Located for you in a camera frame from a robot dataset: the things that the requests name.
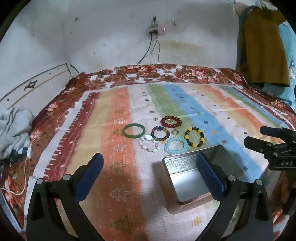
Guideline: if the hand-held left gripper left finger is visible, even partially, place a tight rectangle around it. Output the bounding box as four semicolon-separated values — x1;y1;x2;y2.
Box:
26;152;104;241

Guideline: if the light blue printed cloth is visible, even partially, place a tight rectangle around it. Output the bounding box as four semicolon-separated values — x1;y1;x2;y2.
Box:
261;20;296;106

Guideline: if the crumpled grey cloth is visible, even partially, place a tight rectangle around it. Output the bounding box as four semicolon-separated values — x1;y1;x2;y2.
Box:
0;107;34;160

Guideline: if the white bead bracelet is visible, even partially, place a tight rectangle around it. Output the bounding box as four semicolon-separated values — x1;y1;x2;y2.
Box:
138;136;163;153

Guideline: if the white charging cable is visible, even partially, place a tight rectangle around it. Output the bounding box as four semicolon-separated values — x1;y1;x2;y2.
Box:
0;148;33;196

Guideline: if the light blue bead bracelet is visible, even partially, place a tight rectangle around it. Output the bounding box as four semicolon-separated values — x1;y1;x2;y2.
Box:
164;137;189;154

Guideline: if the white headboard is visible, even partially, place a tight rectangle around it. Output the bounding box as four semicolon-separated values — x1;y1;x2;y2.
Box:
0;62;74;110

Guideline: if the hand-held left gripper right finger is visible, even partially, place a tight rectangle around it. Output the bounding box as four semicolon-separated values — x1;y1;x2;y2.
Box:
195;152;274;241

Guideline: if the mustard yellow garment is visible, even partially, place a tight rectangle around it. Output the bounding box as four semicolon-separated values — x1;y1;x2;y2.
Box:
236;7;291;88

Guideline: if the square metal tin box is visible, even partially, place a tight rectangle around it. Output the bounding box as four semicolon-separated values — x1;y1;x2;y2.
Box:
162;146;244;215

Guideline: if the white power strip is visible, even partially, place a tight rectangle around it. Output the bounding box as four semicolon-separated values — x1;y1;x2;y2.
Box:
146;27;166;37

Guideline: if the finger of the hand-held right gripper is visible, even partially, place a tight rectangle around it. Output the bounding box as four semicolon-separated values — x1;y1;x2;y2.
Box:
244;136;281;158
259;126;296;145

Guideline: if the multicolour bead bracelet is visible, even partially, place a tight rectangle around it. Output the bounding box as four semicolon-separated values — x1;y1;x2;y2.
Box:
150;126;170;142

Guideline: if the dark red bead bracelet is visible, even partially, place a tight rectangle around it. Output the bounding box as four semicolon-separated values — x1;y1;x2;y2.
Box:
160;116;182;128

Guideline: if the yellow and black bead bracelet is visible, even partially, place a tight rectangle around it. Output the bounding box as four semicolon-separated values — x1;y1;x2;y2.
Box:
184;127;206;148

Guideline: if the dark cloth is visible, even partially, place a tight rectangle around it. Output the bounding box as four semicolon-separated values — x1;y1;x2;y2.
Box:
0;149;23;168

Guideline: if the striped cloth with tree print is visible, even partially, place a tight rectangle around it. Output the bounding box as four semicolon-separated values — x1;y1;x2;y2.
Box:
24;82;296;241

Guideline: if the brown floral blanket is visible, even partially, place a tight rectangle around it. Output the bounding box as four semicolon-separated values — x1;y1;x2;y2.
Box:
0;64;296;232

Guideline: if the green jade bangle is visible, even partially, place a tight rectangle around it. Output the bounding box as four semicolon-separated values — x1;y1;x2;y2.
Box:
122;123;146;139

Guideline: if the clear wall hook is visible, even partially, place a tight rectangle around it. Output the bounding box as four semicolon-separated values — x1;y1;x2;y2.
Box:
171;20;185;33

